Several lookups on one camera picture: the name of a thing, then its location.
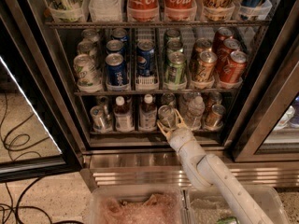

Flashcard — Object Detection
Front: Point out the bronze can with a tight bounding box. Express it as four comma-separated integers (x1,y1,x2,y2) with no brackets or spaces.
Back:
205,104,226,130
204,91,222,113

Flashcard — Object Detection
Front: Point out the gold can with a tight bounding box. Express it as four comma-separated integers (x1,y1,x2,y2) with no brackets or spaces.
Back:
190,37,212,65
192,50,218,82

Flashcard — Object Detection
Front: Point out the front white green can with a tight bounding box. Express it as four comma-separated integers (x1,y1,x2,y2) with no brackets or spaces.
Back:
74,54,100,87

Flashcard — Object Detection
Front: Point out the clear bottle top shelf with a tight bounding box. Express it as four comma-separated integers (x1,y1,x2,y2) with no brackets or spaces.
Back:
89,0,122,21

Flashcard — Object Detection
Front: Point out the blue pepsi can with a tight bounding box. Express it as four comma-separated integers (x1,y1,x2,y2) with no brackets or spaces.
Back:
111,28,129,47
106,53,128,86
106,40,125,56

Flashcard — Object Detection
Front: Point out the green can in bin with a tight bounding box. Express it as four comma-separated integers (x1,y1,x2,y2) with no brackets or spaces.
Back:
216,217,240,224

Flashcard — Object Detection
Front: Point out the rear clear water bottle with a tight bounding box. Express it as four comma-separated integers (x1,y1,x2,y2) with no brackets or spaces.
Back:
178,92,200,116

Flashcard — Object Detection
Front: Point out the silver can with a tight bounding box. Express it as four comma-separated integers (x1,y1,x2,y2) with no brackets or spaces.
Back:
95,96,111,117
90,105,108,132

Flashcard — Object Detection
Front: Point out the front gold can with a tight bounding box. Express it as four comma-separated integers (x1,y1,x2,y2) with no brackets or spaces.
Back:
192,50,218,82

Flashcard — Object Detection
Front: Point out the left coca-cola bottle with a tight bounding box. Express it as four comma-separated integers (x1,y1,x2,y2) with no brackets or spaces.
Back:
128,0,158,21

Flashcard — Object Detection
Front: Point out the middle white green can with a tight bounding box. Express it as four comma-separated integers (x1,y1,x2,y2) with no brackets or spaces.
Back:
77,40,98,66

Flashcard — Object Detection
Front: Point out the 7up can shelf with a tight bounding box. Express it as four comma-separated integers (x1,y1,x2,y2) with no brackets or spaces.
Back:
158,105,176,129
161,93,176,107

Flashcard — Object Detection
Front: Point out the open glass fridge door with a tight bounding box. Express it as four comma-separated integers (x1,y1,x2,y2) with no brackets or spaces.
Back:
0,0,83,182

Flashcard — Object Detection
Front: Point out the front blue pepsi can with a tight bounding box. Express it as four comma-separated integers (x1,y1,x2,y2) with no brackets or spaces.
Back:
106,53,128,86

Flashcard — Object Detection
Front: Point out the right clear plastic bin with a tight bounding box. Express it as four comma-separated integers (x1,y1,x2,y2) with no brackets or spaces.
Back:
186,185,290,224

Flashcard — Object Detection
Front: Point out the rear gold can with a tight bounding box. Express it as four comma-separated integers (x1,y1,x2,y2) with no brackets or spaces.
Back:
190,37,212,65

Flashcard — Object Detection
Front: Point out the front clear water bottle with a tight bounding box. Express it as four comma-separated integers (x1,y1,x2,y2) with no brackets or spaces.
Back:
184,96,205,130

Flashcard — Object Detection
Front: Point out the left tea bottle white cap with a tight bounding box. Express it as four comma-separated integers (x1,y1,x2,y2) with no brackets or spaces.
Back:
113,96,134,132

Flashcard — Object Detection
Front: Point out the steel fridge base grille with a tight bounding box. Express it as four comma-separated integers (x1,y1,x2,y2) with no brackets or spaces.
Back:
80,147,299,190

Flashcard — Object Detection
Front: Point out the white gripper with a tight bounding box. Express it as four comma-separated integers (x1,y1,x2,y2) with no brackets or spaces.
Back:
157,109,196,155

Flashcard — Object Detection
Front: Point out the coca-cola bottle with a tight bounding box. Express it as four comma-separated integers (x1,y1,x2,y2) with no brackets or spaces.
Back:
128,0,158,21
164,0,192,21

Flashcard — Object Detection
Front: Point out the front red coke can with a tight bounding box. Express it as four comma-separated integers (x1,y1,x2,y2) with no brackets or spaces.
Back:
220,50,248,83

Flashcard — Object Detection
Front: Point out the right coca-cola bottle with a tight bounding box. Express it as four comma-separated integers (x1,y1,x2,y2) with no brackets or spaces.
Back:
164,0,192,21

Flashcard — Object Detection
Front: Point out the right fridge door frame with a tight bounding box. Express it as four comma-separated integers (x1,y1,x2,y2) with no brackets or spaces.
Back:
233,0,299,162

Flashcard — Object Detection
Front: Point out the red coke can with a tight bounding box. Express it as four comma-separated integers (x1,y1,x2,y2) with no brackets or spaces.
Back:
216,38,241,74
220,50,248,83
212,27,234,52

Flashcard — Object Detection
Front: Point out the front bronze can bottom right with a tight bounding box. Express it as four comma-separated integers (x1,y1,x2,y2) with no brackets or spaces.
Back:
205,104,226,130

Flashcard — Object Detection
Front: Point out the left clear plastic bin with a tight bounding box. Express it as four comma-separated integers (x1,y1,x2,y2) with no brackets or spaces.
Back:
87,184,188,224

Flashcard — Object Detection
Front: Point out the rear blue pepsi can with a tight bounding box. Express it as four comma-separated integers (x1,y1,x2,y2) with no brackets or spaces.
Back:
111,28,129,47

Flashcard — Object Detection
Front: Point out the white green can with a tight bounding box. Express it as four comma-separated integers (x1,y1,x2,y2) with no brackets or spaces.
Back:
74,54,100,87
77,40,98,66
81,29,100,46

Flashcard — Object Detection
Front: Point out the middle red coke can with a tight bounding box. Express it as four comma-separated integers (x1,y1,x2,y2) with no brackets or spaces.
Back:
216,38,241,74

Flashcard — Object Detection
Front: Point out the rear bronze can bottom right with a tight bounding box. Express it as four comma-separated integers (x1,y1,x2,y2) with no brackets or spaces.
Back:
204,91,222,113

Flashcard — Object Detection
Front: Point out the rear red coke can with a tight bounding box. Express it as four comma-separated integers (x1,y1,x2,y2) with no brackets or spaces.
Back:
212,27,234,52

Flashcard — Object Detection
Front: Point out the rear white green can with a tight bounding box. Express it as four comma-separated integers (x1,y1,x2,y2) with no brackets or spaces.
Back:
81,29,100,46

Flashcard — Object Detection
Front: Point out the right tea bottle white cap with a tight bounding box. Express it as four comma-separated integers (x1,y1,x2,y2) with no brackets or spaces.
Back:
139,94,157,131

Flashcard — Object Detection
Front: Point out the rear silver can bottom left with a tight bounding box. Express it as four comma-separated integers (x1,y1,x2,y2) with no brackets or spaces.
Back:
95,96,111,117

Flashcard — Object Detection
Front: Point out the single pepsi can centre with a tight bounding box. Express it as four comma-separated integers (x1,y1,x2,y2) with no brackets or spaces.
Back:
136,39,155,77

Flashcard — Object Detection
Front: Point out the clear water bottle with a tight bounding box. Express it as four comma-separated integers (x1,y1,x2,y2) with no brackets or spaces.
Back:
178,92,200,116
184,96,205,130

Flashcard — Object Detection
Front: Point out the middle blue pepsi can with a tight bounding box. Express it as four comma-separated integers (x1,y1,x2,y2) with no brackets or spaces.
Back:
106,40,125,56

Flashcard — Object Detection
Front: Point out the clear plastic bin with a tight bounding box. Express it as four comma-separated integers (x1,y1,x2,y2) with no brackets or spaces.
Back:
186,185,290,224
87,184,188,224

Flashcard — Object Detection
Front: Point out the gold label bottle top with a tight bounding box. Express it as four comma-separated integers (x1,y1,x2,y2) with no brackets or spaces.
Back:
202,0,233,21

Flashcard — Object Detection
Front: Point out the front silver can bottom left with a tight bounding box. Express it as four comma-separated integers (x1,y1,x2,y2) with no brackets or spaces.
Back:
90,105,108,132

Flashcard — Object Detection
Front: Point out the tea bottle white cap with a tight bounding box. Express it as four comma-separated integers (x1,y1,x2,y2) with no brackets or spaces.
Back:
113,96,134,132
139,94,157,131

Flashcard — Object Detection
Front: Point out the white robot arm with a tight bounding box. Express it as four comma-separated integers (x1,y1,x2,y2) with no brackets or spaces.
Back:
157,105,273,224

